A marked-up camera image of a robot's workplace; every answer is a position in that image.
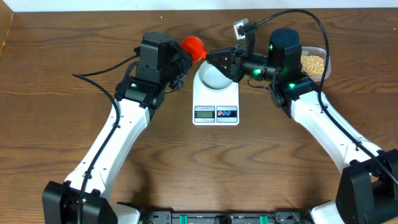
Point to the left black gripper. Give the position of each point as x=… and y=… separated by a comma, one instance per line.
x=183, y=60

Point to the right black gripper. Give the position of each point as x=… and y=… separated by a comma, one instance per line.
x=235, y=57

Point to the red measuring scoop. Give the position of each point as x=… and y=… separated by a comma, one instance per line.
x=195, y=47

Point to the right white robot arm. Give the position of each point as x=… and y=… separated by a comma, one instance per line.
x=367, y=192

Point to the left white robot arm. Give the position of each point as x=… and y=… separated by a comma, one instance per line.
x=160, y=63

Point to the grey round bowl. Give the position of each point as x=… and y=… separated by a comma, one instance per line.
x=212, y=78

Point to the white digital kitchen scale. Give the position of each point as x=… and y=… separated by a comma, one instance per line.
x=215, y=107

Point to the clear plastic container of soybeans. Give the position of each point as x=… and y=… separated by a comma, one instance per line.
x=313, y=62

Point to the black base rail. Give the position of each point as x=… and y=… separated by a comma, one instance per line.
x=167, y=217

